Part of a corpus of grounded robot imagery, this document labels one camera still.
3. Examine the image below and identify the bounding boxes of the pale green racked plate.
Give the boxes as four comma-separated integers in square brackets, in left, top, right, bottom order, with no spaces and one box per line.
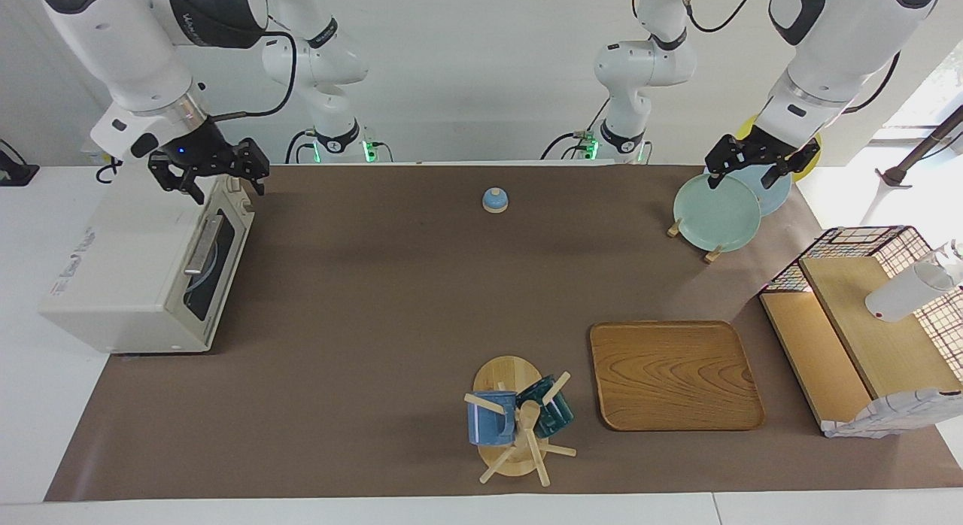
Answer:
[673,173,762,253]

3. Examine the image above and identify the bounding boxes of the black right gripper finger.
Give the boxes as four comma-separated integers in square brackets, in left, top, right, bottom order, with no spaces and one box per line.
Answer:
[174,171,206,205]
[238,138,271,197]

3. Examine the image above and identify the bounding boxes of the black arm base cable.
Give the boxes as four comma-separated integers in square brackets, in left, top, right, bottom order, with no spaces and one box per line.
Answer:
[540,96,612,161]
[284,130,320,165]

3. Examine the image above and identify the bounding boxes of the dark green ceramic mug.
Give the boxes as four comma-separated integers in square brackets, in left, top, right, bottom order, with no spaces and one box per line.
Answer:
[516,375,576,439]

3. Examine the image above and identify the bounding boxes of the blue ceramic mug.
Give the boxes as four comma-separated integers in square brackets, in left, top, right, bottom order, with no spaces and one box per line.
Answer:
[466,390,518,446]

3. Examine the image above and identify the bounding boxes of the wooden mug tree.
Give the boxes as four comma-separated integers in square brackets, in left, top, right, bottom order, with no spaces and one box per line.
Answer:
[463,356,578,487]

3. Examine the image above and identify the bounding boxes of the light blue racked plate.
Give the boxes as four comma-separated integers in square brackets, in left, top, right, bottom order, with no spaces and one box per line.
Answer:
[703,153,792,217]

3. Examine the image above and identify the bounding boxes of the white checked cloth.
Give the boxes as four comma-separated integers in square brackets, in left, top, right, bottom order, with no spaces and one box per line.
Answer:
[822,388,963,439]

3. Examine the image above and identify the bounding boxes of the wooden serving tray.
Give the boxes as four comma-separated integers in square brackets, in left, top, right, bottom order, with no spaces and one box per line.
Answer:
[589,320,765,432]

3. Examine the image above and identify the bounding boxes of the wooden wire shelf unit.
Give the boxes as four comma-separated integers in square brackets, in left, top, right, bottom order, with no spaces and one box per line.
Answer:
[758,226,963,439]

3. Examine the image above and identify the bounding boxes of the white tumbler cup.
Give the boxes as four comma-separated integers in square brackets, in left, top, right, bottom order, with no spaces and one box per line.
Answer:
[865,243,963,323]

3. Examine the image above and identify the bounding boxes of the black desk device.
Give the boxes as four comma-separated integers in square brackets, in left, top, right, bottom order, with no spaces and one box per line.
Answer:
[0,139,40,187]

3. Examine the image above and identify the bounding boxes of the brown table mat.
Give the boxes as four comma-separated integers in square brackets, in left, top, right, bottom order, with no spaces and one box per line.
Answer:
[44,164,963,502]

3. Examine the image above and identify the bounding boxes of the glass oven door with handle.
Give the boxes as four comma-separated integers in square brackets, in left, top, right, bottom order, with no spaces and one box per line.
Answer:
[179,173,255,351]

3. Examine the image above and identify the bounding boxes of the dark metal pole stand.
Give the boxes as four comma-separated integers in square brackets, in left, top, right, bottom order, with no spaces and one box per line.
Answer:
[876,104,963,187]

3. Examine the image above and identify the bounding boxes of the cream toaster oven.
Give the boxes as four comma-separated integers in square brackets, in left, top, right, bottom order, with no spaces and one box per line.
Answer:
[39,164,255,354]

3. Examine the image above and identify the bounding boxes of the yellow racked plate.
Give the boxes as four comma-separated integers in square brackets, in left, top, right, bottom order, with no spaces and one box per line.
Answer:
[741,115,825,184]

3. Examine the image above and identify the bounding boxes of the wooden plate rack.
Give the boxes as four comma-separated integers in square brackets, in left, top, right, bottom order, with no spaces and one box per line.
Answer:
[667,218,725,264]

